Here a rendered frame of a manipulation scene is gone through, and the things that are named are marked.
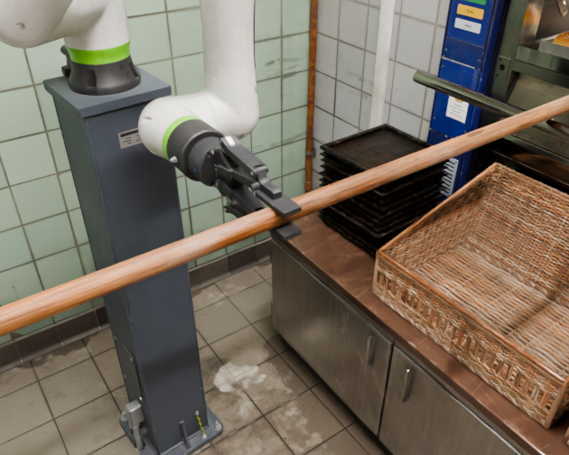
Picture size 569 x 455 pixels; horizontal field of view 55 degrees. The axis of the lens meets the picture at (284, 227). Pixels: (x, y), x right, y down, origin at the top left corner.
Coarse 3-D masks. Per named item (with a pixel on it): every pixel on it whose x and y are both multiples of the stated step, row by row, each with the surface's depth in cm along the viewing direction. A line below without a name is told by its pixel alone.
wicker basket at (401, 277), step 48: (480, 192) 164; (528, 192) 155; (432, 240) 160; (528, 240) 156; (384, 288) 150; (432, 288) 134; (480, 288) 156; (528, 288) 156; (432, 336) 140; (480, 336) 125; (528, 336) 140; (528, 384) 118
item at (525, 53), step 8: (520, 48) 147; (528, 48) 145; (536, 48) 145; (520, 56) 148; (528, 56) 146; (536, 56) 144; (544, 56) 143; (552, 56) 141; (536, 64) 145; (544, 64) 143; (552, 64) 142; (560, 64) 140; (568, 64) 138; (560, 72) 140; (568, 72) 139
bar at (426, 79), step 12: (420, 72) 131; (420, 84) 132; (432, 84) 128; (444, 84) 126; (456, 84) 124; (456, 96) 124; (468, 96) 121; (480, 96) 119; (492, 108) 117; (504, 108) 115; (516, 108) 113; (552, 120) 108; (552, 132) 107; (564, 132) 105
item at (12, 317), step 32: (480, 128) 96; (512, 128) 98; (416, 160) 87; (320, 192) 78; (352, 192) 81; (224, 224) 72; (256, 224) 73; (160, 256) 66; (192, 256) 68; (64, 288) 61; (96, 288) 62; (0, 320) 58; (32, 320) 59
